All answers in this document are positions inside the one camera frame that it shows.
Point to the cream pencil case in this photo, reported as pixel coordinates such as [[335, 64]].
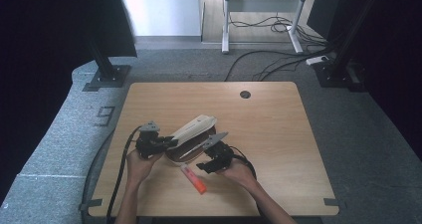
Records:
[[194, 129]]

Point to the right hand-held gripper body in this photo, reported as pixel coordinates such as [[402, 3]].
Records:
[[219, 149]]

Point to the black round table grommet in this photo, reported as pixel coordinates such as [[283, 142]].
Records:
[[245, 94]]

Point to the orange highlighter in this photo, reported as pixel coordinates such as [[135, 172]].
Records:
[[194, 180]]

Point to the person's left hand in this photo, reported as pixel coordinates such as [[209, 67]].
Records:
[[141, 167]]

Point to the black metal stand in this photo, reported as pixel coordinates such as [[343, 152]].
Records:
[[107, 76], [338, 71]]

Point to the grey tape strip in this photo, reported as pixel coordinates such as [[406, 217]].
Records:
[[91, 204], [333, 202]]

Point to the white desk frame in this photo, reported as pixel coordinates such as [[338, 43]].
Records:
[[262, 4]]

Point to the person's right hand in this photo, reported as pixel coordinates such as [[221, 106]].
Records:
[[239, 174]]

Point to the dark curtain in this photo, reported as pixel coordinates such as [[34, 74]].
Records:
[[398, 68], [49, 35]]

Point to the white power strip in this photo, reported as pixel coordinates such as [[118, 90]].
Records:
[[316, 60]]

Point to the white wall panel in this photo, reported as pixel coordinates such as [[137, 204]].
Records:
[[162, 8]]

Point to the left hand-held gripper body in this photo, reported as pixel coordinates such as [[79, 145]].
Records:
[[149, 144]]

